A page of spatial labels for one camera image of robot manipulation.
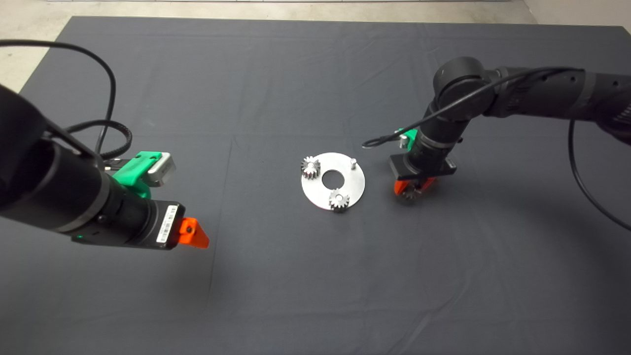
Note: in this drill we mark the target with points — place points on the dark grey table cloth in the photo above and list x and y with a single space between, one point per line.
296 296

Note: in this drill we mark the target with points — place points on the left green camera mount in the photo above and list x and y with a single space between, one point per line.
135 168

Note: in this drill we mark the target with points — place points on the left silver camera box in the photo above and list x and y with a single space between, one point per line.
162 169

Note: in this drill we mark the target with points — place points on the right silver camera box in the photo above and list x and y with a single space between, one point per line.
404 142

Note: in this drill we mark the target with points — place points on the round metal plate with hole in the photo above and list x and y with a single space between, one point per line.
355 190

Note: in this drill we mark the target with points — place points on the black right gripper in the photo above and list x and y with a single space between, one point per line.
424 162

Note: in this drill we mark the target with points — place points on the right green camera mount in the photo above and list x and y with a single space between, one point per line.
410 133

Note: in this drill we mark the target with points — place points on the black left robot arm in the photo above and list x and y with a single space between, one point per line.
39 170

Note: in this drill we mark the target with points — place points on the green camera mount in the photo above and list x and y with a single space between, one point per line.
135 168
410 133

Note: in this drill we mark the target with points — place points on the small steel gear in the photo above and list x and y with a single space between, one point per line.
410 195
339 200
310 168

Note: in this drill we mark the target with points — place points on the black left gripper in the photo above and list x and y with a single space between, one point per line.
143 223

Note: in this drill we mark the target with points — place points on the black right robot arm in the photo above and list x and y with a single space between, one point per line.
542 93

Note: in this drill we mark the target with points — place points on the silver camera box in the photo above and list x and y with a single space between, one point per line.
404 142
162 169

